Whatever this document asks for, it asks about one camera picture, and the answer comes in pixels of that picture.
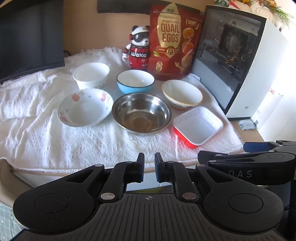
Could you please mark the red snack bag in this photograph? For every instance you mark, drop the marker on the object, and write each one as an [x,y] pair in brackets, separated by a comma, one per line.
[166,37]

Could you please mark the green printed card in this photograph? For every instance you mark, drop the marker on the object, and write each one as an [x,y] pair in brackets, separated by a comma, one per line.
[246,125]

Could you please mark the white decorative pumpkin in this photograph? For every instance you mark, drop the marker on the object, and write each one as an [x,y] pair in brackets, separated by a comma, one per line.
[259,8]

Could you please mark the white computer case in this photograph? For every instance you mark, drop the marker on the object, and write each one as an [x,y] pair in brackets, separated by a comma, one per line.
[254,81]

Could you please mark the blue enamel bowl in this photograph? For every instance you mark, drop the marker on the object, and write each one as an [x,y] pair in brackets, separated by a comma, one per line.
[129,89]

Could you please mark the green and white jar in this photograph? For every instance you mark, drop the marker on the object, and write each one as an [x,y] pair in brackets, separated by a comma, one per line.
[220,2]

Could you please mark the stainless steel bowl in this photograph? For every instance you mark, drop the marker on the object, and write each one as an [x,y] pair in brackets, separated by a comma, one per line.
[138,115]

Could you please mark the black monitor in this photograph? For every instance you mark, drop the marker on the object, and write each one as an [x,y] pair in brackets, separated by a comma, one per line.
[27,34]

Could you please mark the white knitted cloth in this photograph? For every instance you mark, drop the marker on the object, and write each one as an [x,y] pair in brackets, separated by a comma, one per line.
[69,143]

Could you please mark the panda figurine in red suit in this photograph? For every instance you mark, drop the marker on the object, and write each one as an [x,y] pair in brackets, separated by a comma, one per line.
[138,55]

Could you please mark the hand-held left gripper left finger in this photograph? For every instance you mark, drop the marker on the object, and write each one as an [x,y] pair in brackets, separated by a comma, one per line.
[139,170]

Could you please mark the orange artificial flowers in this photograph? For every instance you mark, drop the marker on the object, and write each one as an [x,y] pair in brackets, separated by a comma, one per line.
[281,12]

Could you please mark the black wall strip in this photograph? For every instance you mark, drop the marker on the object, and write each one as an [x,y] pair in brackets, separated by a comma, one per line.
[129,5]

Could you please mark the green checkered cloth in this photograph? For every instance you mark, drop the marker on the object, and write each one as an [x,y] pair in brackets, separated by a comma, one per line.
[9,222]

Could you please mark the white printed paper bowl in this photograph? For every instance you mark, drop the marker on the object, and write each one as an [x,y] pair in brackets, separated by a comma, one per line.
[90,80]

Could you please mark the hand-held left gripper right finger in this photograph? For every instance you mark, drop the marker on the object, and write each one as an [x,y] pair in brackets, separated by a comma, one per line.
[158,170]

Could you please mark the red rectangular foil tray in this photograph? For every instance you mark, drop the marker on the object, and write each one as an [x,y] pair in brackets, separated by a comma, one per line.
[198,125]

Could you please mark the cream bowl with yellow rim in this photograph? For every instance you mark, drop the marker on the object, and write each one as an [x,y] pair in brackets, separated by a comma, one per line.
[182,92]

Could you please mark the white floral bowl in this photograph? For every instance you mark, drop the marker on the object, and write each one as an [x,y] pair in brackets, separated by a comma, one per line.
[83,109]

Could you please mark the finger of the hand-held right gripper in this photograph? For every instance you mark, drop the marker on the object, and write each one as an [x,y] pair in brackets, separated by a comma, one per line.
[256,146]
[215,157]

